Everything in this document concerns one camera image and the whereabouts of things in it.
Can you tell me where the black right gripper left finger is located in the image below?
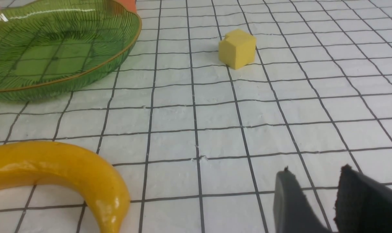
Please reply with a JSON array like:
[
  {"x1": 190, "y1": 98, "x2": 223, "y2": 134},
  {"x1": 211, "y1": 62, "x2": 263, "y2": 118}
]
[{"x1": 273, "y1": 167, "x2": 331, "y2": 233}]

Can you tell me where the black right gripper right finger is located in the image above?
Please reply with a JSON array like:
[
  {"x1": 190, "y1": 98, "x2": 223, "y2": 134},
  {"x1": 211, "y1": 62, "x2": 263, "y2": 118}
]
[{"x1": 334, "y1": 165, "x2": 392, "y2": 233}]

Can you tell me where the yellow toy banana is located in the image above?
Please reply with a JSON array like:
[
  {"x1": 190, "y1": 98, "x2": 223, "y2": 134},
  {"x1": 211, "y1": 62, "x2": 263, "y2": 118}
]
[{"x1": 0, "y1": 141, "x2": 130, "y2": 233}]

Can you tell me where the white grid tablecloth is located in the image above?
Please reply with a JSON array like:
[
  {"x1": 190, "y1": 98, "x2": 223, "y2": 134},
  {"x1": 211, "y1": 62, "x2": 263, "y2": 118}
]
[{"x1": 0, "y1": 0, "x2": 392, "y2": 233}]

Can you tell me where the yellow foam cube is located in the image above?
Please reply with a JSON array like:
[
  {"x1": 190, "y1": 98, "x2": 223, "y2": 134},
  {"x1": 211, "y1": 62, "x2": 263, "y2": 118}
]
[{"x1": 218, "y1": 29, "x2": 257, "y2": 70}]

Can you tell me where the orange foam cube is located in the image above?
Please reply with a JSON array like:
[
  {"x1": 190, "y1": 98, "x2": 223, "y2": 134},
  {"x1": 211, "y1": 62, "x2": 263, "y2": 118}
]
[{"x1": 115, "y1": 0, "x2": 137, "y2": 13}]

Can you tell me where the green glass leaf plate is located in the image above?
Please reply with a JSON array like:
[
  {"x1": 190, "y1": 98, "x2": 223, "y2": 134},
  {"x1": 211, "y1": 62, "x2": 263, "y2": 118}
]
[{"x1": 0, "y1": 0, "x2": 142, "y2": 102}]

